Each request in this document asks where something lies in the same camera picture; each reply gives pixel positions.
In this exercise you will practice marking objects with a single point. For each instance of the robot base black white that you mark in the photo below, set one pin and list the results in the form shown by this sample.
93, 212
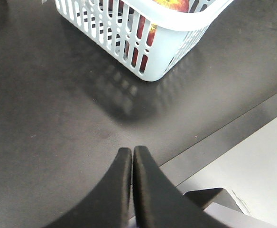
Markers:
219, 204

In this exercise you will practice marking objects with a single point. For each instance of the light blue plastic basket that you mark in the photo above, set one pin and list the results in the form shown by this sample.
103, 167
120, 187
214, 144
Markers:
145, 37

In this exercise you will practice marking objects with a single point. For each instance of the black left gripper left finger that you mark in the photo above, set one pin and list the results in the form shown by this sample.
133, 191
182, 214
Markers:
107, 205

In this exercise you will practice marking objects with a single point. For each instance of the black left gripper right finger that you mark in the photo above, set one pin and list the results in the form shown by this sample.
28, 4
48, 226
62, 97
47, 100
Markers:
158, 203

